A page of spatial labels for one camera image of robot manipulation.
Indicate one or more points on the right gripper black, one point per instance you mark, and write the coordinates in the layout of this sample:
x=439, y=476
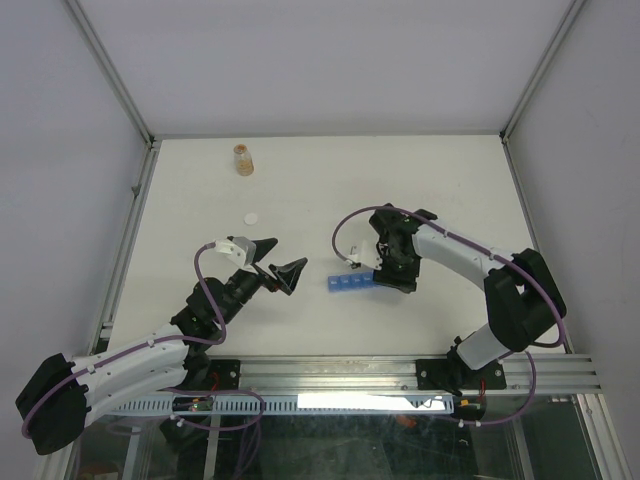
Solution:
x=406, y=280

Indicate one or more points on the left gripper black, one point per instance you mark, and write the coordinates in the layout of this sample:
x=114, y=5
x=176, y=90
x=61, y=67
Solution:
x=285, y=274

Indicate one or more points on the white bottle cap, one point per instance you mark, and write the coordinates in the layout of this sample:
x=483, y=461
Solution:
x=250, y=219

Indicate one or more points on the blue weekly pill organizer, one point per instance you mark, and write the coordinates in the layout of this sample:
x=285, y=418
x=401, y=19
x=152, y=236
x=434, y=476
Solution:
x=350, y=282

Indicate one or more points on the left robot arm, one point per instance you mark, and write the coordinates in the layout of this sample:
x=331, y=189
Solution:
x=65, y=396

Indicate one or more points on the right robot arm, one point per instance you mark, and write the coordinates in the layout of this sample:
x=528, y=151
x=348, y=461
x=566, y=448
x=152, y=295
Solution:
x=522, y=299

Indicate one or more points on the amber pill bottle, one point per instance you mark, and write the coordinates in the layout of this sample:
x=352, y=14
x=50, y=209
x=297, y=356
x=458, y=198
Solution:
x=243, y=160

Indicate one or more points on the small status circuit board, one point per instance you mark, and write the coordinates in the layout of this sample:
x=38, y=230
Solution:
x=193, y=404

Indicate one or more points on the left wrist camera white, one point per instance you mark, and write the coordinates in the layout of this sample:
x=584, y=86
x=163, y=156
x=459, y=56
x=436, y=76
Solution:
x=238, y=250

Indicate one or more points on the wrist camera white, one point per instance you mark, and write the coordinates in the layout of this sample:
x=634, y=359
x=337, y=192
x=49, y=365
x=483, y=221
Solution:
x=238, y=250
x=364, y=255

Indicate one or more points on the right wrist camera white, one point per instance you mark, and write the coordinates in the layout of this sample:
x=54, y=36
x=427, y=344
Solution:
x=364, y=255

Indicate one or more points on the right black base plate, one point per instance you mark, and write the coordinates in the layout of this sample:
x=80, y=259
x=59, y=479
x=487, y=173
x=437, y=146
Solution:
x=442, y=374

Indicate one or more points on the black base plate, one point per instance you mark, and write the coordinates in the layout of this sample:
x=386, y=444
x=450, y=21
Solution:
x=222, y=375
x=442, y=374

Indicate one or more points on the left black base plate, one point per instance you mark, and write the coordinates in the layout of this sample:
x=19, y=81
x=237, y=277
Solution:
x=222, y=375

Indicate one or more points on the slotted grey cable duct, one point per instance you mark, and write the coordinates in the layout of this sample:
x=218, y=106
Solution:
x=305, y=404

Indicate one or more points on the aluminium mounting rail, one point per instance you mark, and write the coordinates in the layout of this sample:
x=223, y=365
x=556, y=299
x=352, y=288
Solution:
x=557, y=375

